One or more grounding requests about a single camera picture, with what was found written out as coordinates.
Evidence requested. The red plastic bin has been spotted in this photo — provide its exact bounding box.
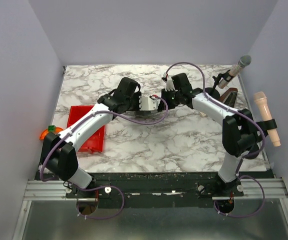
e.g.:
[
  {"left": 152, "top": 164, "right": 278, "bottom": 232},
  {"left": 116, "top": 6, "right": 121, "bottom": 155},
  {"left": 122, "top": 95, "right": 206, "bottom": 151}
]
[{"left": 67, "top": 105, "right": 105, "bottom": 153}]

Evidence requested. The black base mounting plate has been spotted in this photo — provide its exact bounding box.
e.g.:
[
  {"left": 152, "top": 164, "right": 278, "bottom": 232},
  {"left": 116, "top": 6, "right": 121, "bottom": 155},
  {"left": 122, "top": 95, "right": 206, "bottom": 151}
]
[{"left": 35, "top": 171, "right": 244, "bottom": 209}]

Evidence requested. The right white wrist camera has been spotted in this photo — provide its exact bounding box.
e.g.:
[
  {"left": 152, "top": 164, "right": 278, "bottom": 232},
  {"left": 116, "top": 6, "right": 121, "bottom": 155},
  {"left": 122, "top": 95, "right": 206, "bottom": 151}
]
[{"left": 162, "top": 74, "right": 175, "bottom": 92}]

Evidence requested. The green toy brick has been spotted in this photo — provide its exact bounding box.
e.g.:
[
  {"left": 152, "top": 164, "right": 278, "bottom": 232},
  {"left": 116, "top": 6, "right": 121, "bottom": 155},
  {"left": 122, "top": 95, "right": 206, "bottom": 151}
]
[{"left": 48, "top": 125, "right": 56, "bottom": 132}]

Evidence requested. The orange toy brick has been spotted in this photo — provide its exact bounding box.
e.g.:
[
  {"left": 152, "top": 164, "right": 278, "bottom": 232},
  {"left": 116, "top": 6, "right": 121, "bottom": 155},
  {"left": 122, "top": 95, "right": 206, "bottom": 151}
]
[{"left": 39, "top": 126, "right": 63, "bottom": 141}]

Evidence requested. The black round microphone stand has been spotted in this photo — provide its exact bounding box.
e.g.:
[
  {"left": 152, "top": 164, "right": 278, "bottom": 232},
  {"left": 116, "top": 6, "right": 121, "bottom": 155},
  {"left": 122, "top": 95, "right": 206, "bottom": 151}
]
[{"left": 205, "top": 70, "right": 233, "bottom": 100}]

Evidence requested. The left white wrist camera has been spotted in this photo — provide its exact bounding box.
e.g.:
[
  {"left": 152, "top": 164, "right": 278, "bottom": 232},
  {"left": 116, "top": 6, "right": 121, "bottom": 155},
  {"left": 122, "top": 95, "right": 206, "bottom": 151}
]
[{"left": 139, "top": 96, "right": 158, "bottom": 111}]

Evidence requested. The pink beige microphone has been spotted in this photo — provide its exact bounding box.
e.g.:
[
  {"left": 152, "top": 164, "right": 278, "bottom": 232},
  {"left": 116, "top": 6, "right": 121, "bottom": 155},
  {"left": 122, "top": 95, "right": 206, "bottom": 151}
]
[{"left": 253, "top": 91, "right": 281, "bottom": 147}]

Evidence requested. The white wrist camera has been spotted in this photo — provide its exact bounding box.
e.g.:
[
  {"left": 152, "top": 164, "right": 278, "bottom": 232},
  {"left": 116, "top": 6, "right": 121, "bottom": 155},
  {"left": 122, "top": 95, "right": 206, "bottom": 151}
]
[
  {"left": 162, "top": 74, "right": 175, "bottom": 92},
  {"left": 139, "top": 96, "right": 158, "bottom": 111}
]

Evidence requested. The grey silver microphone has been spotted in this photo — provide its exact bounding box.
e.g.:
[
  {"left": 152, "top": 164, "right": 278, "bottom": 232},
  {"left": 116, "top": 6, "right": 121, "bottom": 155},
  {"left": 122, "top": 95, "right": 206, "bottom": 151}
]
[{"left": 218, "top": 55, "right": 252, "bottom": 89}]

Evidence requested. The brown wooden metronome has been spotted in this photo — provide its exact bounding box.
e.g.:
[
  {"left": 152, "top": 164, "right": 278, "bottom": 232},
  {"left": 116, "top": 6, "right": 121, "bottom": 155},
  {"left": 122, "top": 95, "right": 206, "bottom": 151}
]
[{"left": 218, "top": 87, "right": 238, "bottom": 108}]

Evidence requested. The black filament spool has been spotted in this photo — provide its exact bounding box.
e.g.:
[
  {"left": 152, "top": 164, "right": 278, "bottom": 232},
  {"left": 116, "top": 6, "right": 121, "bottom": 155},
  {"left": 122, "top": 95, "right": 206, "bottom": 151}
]
[{"left": 123, "top": 109, "right": 159, "bottom": 117}]

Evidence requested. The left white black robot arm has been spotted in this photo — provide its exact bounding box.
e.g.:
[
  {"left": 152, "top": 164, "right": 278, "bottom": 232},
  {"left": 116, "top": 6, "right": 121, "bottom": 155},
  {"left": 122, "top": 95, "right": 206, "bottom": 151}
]
[{"left": 40, "top": 77, "right": 141, "bottom": 189}]

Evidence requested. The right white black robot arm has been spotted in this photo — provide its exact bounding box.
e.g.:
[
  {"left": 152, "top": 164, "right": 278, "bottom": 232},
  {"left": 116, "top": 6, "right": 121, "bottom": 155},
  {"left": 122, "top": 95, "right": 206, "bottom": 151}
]
[{"left": 158, "top": 73, "right": 265, "bottom": 184}]

